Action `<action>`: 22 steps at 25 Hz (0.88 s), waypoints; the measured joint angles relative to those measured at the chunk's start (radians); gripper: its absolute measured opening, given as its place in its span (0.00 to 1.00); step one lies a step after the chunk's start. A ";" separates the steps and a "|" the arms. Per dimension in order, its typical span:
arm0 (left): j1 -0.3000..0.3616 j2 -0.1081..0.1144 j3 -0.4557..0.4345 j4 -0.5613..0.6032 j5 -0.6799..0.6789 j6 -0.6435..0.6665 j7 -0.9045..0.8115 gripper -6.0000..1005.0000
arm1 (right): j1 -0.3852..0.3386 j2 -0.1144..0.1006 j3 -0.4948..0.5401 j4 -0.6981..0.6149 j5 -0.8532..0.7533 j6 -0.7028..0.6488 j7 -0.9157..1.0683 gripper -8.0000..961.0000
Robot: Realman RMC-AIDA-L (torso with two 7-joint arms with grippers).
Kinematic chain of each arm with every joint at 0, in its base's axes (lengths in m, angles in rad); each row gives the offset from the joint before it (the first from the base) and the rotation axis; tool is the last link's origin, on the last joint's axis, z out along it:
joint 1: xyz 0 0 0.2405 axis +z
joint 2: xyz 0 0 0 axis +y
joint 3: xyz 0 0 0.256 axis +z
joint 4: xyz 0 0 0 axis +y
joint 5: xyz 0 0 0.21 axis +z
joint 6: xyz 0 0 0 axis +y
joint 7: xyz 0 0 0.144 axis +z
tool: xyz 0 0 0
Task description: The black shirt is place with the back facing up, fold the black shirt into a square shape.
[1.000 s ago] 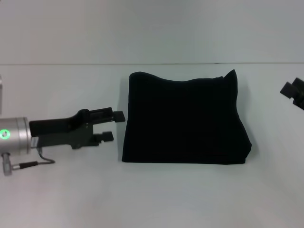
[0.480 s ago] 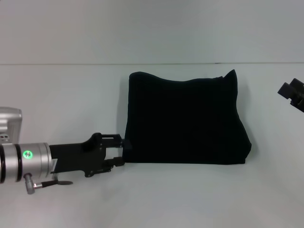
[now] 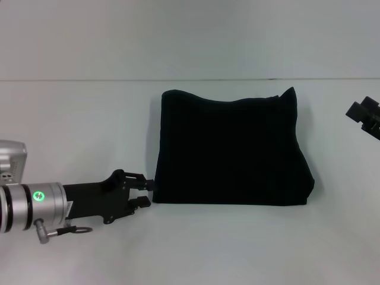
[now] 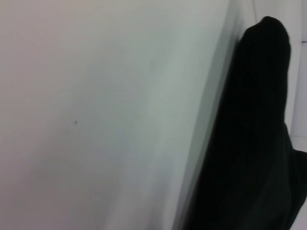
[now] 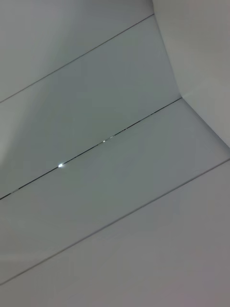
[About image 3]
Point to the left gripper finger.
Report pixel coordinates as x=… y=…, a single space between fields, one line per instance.
x=139 y=203
x=139 y=182

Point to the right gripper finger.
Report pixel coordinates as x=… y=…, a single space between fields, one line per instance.
x=371 y=104
x=356 y=112

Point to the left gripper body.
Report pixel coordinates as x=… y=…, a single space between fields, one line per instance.
x=95 y=197

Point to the black t-shirt with FREE print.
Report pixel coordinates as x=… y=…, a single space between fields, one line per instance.
x=231 y=148

